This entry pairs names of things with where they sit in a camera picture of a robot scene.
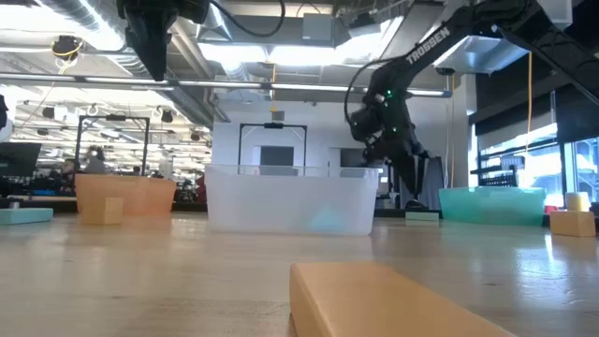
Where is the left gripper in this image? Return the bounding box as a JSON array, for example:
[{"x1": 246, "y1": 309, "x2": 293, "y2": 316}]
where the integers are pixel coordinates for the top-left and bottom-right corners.
[{"x1": 116, "y1": 0, "x2": 212, "y2": 83}]

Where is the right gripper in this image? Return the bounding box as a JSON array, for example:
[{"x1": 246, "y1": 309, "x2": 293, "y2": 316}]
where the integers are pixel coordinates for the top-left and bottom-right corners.
[{"x1": 350, "y1": 91, "x2": 430, "y2": 210}]

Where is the orange cube block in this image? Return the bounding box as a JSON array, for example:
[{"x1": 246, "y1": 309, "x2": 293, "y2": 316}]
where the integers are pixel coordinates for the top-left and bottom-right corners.
[
  {"x1": 548, "y1": 210, "x2": 597, "y2": 238},
  {"x1": 81, "y1": 197, "x2": 124, "y2": 226}
]

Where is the teal plastic bin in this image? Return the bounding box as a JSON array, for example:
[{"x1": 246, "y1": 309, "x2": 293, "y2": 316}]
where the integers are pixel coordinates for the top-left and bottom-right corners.
[{"x1": 438, "y1": 186, "x2": 548, "y2": 227}]

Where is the silver metal crossbar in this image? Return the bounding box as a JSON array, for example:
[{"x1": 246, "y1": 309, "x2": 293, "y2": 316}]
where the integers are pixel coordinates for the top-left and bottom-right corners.
[{"x1": 0, "y1": 72, "x2": 453, "y2": 98}]

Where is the person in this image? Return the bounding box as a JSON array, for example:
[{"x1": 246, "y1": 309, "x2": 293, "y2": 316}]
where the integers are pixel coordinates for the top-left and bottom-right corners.
[
  {"x1": 83, "y1": 145, "x2": 109, "y2": 175},
  {"x1": 59, "y1": 158, "x2": 79, "y2": 193}
]

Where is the orange rectangular block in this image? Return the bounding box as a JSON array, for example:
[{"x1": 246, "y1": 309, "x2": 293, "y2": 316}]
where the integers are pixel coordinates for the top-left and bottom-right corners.
[{"x1": 288, "y1": 261, "x2": 516, "y2": 337}]

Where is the white ceiling light box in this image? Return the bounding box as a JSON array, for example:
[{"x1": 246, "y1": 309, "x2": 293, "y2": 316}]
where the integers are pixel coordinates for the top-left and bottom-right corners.
[{"x1": 432, "y1": 35, "x2": 530, "y2": 76}]

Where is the orange plastic bin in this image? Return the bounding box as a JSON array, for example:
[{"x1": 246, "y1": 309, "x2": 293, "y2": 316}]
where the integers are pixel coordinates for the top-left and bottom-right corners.
[{"x1": 74, "y1": 173, "x2": 178, "y2": 217}]

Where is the clear plastic bin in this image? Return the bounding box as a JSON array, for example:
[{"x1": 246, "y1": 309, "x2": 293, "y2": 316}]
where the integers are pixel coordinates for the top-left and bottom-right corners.
[{"x1": 204, "y1": 164, "x2": 381, "y2": 237}]

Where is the pale yellow cylinder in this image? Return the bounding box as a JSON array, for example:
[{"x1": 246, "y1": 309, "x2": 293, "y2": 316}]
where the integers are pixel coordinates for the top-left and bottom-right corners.
[{"x1": 564, "y1": 191, "x2": 592, "y2": 212}]

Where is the dark computer monitor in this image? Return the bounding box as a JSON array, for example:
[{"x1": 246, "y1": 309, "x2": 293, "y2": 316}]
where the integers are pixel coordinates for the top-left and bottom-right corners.
[{"x1": 0, "y1": 142, "x2": 42, "y2": 178}]

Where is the black gantry frame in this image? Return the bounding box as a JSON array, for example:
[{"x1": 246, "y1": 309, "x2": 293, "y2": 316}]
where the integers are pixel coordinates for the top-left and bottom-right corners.
[
  {"x1": 238, "y1": 122, "x2": 309, "y2": 166},
  {"x1": 74, "y1": 114, "x2": 151, "y2": 177}
]

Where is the black overhead camera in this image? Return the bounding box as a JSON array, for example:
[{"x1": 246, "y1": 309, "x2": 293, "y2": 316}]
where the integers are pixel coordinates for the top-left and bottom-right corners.
[{"x1": 50, "y1": 35, "x2": 85, "y2": 62}]

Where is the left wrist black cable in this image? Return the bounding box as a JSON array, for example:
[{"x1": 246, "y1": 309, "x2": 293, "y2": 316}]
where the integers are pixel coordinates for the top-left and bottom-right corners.
[{"x1": 209, "y1": 0, "x2": 287, "y2": 38}]

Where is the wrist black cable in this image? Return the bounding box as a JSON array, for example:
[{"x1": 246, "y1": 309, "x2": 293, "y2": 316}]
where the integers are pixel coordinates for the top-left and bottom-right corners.
[
  {"x1": 209, "y1": 0, "x2": 287, "y2": 38},
  {"x1": 343, "y1": 58, "x2": 399, "y2": 127}
]

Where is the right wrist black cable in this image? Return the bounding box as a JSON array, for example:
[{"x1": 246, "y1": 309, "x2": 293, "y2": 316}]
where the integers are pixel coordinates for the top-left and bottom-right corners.
[{"x1": 343, "y1": 58, "x2": 399, "y2": 127}]

